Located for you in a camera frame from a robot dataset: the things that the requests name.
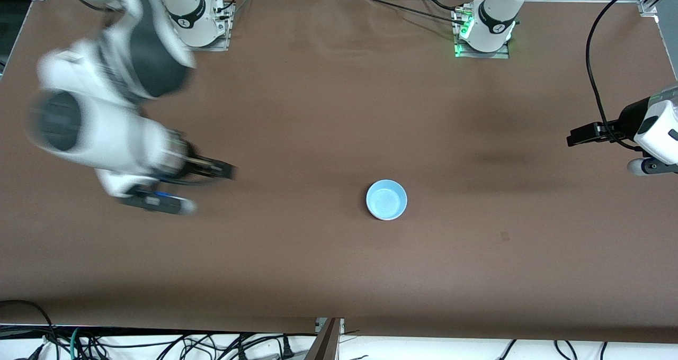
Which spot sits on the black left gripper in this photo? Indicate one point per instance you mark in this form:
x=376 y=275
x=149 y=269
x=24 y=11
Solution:
x=626 y=117

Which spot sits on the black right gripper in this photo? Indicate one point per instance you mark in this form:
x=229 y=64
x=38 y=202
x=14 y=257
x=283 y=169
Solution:
x=197 y=165

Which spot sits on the blue bowl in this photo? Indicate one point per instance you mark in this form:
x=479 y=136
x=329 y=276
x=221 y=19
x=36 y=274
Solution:
x=386 y=199

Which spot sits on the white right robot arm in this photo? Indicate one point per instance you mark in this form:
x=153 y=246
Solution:
x=100 y=132

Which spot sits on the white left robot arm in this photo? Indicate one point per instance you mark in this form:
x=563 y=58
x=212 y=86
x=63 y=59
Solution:
x=498 y=10

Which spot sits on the brown table cloth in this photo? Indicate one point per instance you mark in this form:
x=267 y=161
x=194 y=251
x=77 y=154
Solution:
x=318 y=137

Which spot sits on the black power plug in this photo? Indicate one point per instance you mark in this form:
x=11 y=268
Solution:
x=287 y=348

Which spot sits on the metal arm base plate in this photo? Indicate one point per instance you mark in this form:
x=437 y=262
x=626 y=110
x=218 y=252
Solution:
x=225 y=39
x=461 y=50

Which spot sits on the aluminium frame post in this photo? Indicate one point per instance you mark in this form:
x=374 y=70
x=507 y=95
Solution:
x=326 y=344

